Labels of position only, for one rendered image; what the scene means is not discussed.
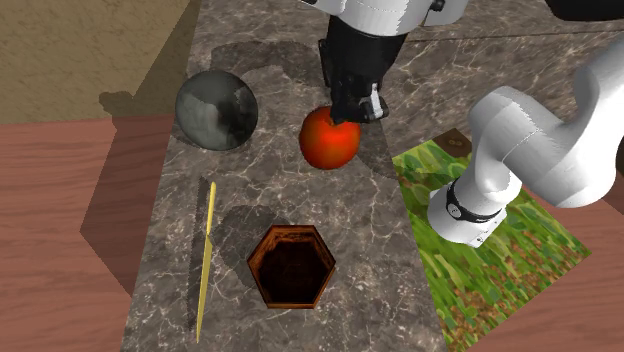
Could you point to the green patterned robot stand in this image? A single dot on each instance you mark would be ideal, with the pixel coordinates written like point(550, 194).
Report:
point(487, 287)

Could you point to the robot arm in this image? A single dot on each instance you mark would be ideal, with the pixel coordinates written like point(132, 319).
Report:
point(531, 141)

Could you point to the brown hexagonal wooden bowl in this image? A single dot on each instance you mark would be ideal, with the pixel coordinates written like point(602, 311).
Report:
point(291, 268)

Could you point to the grey marbled ball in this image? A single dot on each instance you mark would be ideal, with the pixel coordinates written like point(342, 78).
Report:
point(214, 109)

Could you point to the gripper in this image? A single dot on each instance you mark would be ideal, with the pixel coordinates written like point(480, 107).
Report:
point(358, 58)

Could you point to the yellow knife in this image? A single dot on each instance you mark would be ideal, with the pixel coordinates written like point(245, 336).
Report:
point(206, 258)

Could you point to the red apple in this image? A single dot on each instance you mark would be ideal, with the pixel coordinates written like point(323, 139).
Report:
point(327, 146)

